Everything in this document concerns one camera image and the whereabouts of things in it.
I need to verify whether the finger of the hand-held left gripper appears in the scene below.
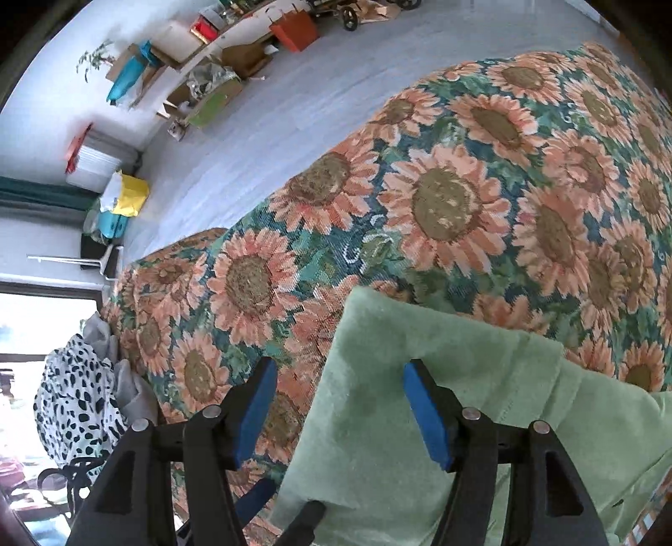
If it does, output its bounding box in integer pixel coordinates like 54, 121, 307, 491
234, 478, 278, 529
276, 500, 327, 546

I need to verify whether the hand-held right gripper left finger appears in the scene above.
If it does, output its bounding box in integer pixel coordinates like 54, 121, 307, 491
66, 357, 279, 546

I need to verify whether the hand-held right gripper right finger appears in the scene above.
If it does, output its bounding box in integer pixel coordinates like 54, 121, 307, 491
403, 358, 610, 546

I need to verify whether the light green fleece garment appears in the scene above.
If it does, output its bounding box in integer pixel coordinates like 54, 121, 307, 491
270, 288, 672, 546

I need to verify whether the grey garment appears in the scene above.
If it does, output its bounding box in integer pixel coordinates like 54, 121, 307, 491
81, 312, 159, 426

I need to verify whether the black spotted white garment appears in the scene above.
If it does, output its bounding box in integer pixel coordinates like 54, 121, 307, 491
34, 334, 130, 471

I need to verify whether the sunflower print blanket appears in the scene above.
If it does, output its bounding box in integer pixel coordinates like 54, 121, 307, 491
100, 42, 672, 546

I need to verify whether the white broom with dustpan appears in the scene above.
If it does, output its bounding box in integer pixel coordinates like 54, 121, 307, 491
27, 244, 125, 282

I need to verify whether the glass sliding door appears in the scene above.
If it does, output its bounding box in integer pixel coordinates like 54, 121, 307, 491
0, 281, 106, 526

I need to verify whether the yellow bag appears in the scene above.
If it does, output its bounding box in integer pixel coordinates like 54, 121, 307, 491
100, 171, 151, 218

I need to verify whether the pale green bundle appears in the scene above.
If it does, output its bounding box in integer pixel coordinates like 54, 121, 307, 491
81, 202, 106, 237

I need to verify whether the white ribbed heater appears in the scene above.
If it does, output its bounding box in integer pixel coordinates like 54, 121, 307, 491
66, 131, 143, 193

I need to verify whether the dark green curtain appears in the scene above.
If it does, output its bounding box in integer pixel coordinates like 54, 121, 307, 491
0, 176, 101, 211

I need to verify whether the green cardboard box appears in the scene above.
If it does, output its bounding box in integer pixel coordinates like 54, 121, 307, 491
186, 79, 245, 127

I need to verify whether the red cloth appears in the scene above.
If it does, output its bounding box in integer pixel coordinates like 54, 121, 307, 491
64, 123, 95, 174

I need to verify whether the crumpled grey plastic sheet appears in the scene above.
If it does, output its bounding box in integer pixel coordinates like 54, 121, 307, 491
186, 58, 237, 98

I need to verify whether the brown cardboard sheet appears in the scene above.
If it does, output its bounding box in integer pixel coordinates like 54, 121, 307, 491
221, 42, 274, 80

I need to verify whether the blue basin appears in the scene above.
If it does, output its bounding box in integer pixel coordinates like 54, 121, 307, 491
106, 52, 153, 104

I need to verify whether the white low bench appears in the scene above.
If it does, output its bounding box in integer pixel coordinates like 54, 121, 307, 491
157, 0, 296, 119

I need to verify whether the beige carton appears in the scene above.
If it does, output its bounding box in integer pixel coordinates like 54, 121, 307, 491
150, 22, 203, 67

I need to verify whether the orange paper bag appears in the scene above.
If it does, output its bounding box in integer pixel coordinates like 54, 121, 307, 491
269, 8, 320, 53

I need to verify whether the potted plant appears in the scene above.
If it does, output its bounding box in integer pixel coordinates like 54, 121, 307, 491
76, 39, 117, 83

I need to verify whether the black rollator walker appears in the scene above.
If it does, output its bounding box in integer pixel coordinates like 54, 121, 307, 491
304, 0, 424, 30

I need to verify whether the group of bottles and jars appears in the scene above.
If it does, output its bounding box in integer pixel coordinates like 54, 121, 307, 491
210, 0, 258, 22

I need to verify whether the brown paper bag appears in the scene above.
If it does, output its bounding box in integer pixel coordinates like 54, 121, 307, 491
357, 0, 400, 22

